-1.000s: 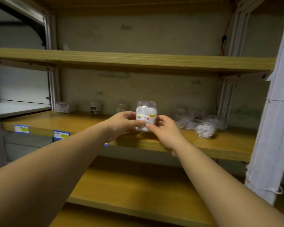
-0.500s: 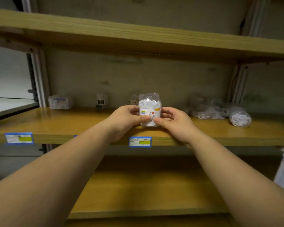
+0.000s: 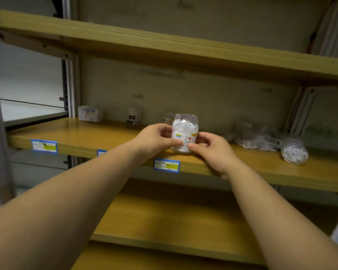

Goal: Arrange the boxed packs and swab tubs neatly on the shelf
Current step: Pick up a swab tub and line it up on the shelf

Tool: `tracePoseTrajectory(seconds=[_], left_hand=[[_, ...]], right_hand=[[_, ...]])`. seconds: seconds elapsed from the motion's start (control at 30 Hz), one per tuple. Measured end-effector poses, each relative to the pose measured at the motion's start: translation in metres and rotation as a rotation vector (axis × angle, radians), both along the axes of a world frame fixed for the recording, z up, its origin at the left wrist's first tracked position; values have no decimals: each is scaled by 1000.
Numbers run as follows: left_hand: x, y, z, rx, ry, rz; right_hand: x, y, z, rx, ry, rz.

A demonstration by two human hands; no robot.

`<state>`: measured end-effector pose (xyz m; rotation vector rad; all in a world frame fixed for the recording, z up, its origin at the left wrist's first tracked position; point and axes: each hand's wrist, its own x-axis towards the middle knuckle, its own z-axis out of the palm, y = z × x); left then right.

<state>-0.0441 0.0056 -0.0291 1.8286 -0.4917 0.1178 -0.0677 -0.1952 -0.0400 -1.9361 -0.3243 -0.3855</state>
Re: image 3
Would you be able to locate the person's right hand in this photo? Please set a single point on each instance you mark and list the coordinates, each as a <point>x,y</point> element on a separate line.
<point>217,153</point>

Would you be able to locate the person's left hand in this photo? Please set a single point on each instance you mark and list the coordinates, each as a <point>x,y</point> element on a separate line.
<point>153,140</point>

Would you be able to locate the small jar with black label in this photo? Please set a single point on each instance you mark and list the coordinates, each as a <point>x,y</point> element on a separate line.
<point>133,115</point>

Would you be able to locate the labelled transparent plastic box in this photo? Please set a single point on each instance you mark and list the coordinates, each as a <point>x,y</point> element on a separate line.
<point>88,113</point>

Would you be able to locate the person's left forearm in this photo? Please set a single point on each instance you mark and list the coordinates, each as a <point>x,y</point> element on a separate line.
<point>59,208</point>

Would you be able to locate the person's right forearm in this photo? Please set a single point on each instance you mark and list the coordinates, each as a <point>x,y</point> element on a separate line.
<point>284,222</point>

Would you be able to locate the white metal crossbar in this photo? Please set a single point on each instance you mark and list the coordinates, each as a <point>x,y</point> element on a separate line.
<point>31,43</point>

